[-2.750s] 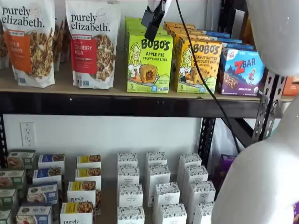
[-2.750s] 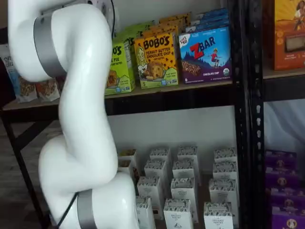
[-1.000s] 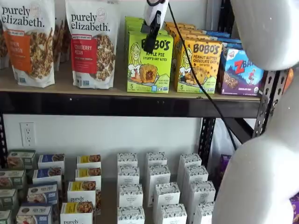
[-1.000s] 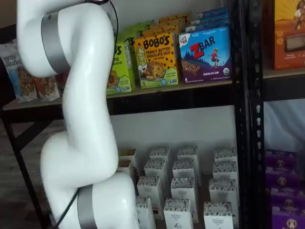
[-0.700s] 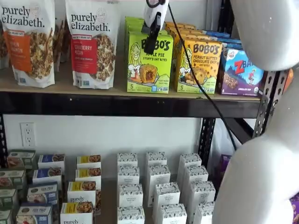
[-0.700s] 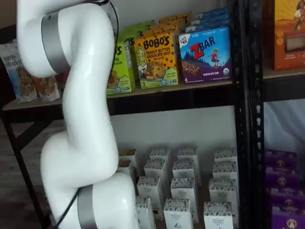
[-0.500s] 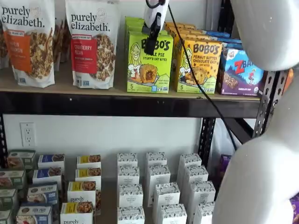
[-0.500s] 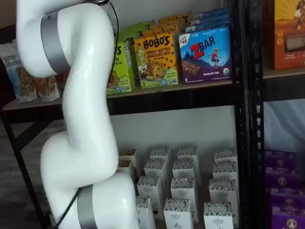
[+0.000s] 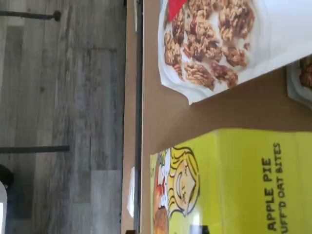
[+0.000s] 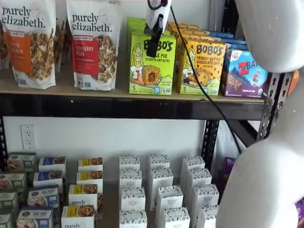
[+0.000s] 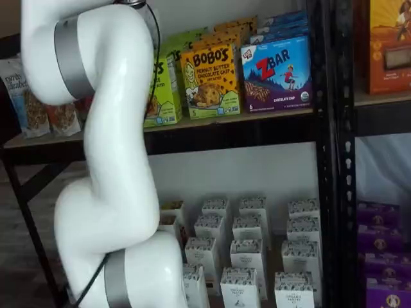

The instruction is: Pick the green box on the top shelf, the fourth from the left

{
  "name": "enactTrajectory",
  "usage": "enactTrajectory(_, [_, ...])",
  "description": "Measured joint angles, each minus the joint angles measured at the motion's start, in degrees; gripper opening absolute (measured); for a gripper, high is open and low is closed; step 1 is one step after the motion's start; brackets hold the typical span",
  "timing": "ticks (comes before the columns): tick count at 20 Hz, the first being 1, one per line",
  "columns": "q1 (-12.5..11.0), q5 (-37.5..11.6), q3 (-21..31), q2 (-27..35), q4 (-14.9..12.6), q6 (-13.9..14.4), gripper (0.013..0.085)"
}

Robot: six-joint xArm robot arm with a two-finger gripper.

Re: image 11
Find white striped plastic bag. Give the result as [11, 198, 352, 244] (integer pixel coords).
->
[354, 134, 411, 206]

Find black metal shelf frame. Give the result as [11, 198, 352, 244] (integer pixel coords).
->
[337, 0, 411, 308]
[0, 0, 340, 308]

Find green Bobo's apple pie box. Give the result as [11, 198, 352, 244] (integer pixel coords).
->
[143, 47, 183, 128]
[166, 27, 210, 49]
[162, 40, 193, 65]

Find purple snack box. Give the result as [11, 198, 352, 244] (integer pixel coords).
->
[365, 280, 411, 308]
[358, 224, 404, 254]
[359, 252, 411, 283]
[358, 201, 401, 225]

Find blue ZBar box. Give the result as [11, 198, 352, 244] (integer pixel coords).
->
[261, 11, 306, 26]
[249, 28, 310, 46]
[240, 34, 313, 114]
[256, 19, 308, 35]

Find white floral print carton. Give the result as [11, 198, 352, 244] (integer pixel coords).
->
[220, 267, 258, 308]
[239, 196, 268, 219]
[288, 198, 320, 219]
[230, 239, 264, 273]
[274, 271, 315, 308]
[232, 215, 269, 241]
[184, 237, 217, 273]
[281, 240, 320, 275]
[286, 216, 321, 243]
[202, 198, 229, 218]
[182, 264, 210, 308]
[194, 214, 225, 240]

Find blue label granola pouch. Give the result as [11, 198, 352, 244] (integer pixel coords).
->
[0, 57, 49, 139]

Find yellow Bobo's peanut butter box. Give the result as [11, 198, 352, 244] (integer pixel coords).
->
[179, 44, 241, 121]
[213, 15, 258, 31]
[192, 33, 247, 54]
[205, 24, 254, 41]

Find white patterned cartons group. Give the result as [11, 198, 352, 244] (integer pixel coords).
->
[157, 192, 322, 308]

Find orange cereal box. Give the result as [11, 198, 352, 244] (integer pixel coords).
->
[369, 0, 411, 96]

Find red label granola pouch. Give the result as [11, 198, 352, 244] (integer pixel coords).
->
[75, 96, 94, 124]

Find yellow white granola box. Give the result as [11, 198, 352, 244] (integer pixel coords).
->
[159, 200, 186, 214]
[157, 214, 178, 234]

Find orange label granola pouch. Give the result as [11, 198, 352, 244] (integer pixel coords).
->
[46, 102, 82, 136]

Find wooden shelf board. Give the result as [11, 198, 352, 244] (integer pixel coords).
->
[3, 107, 315, 150]

